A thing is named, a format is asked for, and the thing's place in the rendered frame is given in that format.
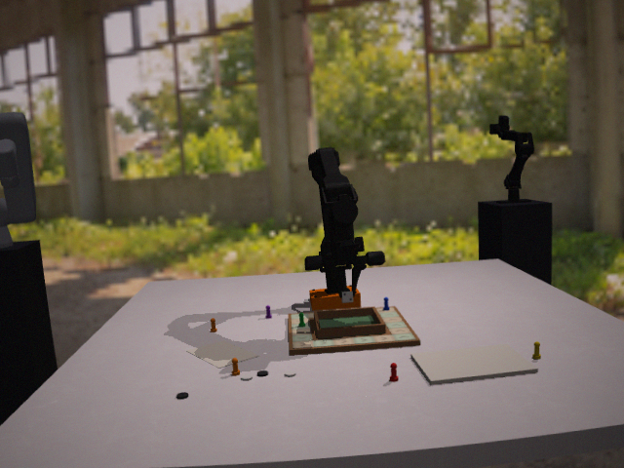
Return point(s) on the red game pawn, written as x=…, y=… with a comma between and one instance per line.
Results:
x=393, y=376

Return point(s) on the olive-yellow game pawn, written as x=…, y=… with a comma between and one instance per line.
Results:
x=536, y=354

